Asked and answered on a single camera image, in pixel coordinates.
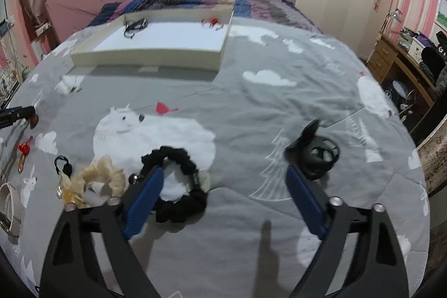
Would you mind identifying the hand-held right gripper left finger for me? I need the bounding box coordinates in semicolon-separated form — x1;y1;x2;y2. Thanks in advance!
40;167;165;298

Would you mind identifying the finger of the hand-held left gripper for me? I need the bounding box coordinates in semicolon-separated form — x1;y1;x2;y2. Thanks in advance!
0;105;36;127

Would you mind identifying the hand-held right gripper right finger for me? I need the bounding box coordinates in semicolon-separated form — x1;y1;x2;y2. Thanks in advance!
284;165;409;298

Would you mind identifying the red pendant charm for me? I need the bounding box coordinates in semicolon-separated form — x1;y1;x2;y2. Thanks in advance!
17;141;34;175

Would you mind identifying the cream scrunchie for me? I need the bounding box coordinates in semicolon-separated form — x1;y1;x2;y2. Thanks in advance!
72;159;126;208

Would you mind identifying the black scrunchie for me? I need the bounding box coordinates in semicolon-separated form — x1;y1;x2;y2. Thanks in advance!
141;145;208;223

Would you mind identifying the black bow hair tie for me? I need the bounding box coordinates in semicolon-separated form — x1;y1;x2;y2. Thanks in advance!
284;120;341;180

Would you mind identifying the black hair tie with charm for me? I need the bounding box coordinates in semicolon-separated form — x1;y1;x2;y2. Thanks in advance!
53;156;82;206

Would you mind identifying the beige strap wristwatch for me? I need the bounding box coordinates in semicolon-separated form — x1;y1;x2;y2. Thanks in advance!
0;183;23;237

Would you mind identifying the white shallow tray box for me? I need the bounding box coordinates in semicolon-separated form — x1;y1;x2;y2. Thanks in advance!
72;0;234;72

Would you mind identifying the grey printed blanket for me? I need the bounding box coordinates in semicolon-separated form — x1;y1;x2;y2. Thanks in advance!
0;17;431;298

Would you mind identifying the floral cloth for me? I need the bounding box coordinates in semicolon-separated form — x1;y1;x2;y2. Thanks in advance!
417;128;447;198

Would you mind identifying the wooden desk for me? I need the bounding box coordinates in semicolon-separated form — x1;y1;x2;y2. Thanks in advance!
367;32;446;131

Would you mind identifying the black bag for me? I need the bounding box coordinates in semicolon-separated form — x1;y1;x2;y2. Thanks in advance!
420;46;447;84

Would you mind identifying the white storage box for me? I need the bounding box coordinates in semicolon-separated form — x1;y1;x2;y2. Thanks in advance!
408;38;425;58

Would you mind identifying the desk lamp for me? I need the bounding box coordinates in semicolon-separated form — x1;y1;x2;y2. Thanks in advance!
381;9;402;34

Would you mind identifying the striped purple blue quilt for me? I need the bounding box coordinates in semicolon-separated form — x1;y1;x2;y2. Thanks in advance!
87;0;324;35

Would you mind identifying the black cord bracelet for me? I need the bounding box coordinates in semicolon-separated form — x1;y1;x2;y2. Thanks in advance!
124;19;149;38

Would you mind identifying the red hair tie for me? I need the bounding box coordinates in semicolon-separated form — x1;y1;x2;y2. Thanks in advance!
201;17;224;30

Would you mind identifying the framed landscape wall picture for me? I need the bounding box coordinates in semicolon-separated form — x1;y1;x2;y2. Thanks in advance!
436;0;447;31

